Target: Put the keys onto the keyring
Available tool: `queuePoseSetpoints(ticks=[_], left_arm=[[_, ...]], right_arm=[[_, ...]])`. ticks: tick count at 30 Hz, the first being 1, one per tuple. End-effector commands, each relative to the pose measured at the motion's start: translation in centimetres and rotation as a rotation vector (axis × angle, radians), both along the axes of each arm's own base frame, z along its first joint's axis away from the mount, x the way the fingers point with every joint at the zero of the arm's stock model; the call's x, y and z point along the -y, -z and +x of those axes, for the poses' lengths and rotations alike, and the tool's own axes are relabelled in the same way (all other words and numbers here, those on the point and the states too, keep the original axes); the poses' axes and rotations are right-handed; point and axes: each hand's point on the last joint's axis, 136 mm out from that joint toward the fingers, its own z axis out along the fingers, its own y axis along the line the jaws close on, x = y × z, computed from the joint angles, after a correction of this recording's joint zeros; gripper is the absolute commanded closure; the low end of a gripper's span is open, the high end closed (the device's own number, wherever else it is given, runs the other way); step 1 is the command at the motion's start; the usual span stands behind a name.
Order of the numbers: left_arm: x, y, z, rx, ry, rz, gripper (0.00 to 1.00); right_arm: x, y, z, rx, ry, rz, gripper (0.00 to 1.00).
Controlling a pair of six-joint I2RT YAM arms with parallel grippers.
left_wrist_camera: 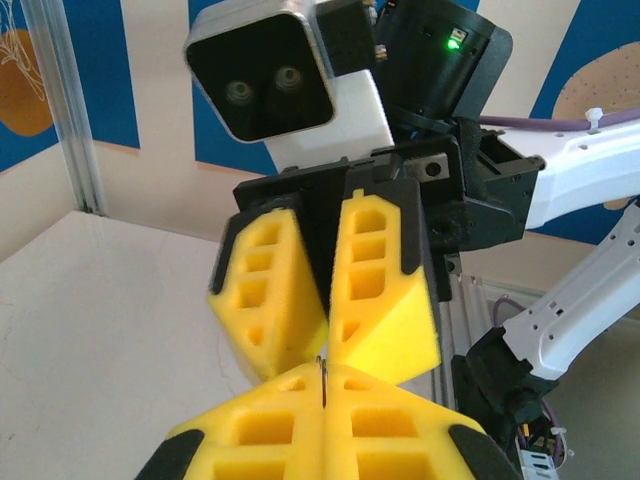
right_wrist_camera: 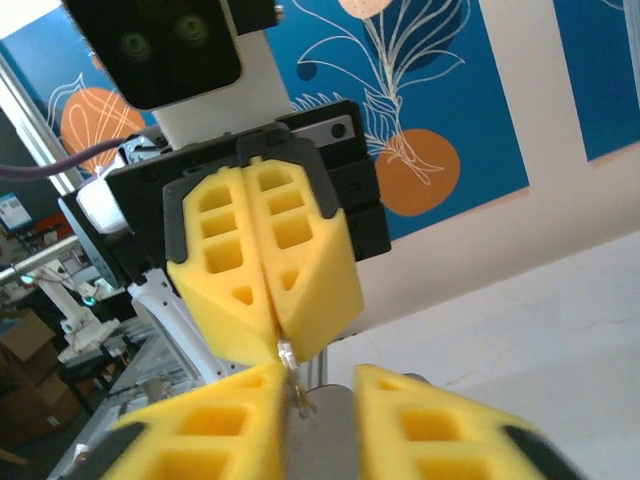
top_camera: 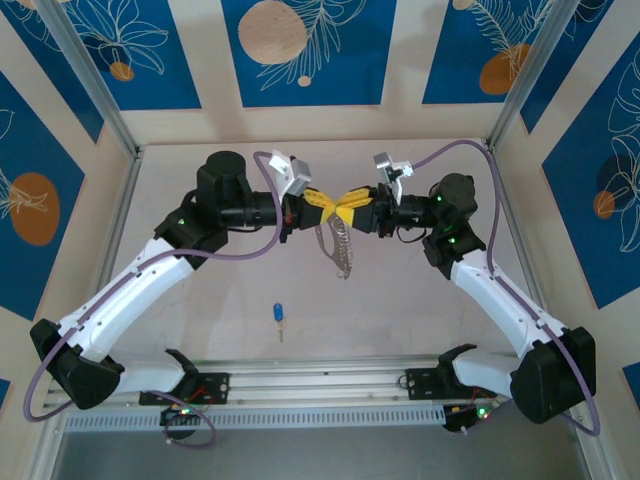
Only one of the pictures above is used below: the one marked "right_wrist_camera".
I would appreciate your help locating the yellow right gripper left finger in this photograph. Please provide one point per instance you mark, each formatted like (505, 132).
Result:
(220, 395)

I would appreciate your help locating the silver metal pipe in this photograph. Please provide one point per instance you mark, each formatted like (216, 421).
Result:
(35, 260)

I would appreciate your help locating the brown cardboard box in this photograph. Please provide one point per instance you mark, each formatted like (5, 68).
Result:
(22, 345)
(30, 407)

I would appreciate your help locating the aluminium side rail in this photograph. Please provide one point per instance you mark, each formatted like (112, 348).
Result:
(315, 372)

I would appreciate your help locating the aluminium frame post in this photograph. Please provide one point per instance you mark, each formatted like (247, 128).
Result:
(35, 125)

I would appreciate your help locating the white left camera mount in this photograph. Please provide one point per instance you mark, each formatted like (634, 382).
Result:
(220, 110)

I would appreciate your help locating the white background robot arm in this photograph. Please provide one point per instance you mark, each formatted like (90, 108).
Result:
(70, 310)

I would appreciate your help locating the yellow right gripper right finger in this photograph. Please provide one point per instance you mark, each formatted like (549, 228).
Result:
(385, 400)

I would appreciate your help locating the aluminium frame rail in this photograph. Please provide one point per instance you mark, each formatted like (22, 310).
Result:
(150, 365)

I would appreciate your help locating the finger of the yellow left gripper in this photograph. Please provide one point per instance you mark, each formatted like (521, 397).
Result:
(325, 290)
(220, 310)

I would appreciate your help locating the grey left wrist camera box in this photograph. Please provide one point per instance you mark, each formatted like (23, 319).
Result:
(160, 50)

